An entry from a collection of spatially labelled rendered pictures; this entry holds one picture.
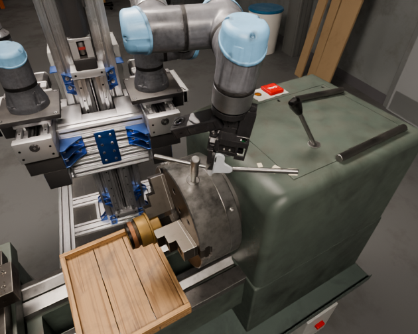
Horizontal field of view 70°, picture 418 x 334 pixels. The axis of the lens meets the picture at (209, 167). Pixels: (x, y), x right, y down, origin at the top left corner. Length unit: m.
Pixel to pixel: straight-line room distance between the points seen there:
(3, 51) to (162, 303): 0.99
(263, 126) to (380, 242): 1.68
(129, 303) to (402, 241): 1.99
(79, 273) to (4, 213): 1.74
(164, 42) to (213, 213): 0.42
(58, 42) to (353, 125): 1.15
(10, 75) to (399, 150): 1.28
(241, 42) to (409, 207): 2.46
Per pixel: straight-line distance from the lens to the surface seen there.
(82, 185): 2.40
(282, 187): 0.74
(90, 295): 1.04
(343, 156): 0.85
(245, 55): 0.48
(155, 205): 0.85
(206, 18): 0.56
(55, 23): 1.43
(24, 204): 2.77
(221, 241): 0.80
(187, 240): 0.81
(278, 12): 4.89
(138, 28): 0.55
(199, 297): 1.00
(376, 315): 2.14
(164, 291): 0.99
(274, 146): 0.86
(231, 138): 0.60
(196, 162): 0.70
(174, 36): 0.55
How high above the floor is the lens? 1.77
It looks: 41 degrees down
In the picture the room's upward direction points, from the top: straight up
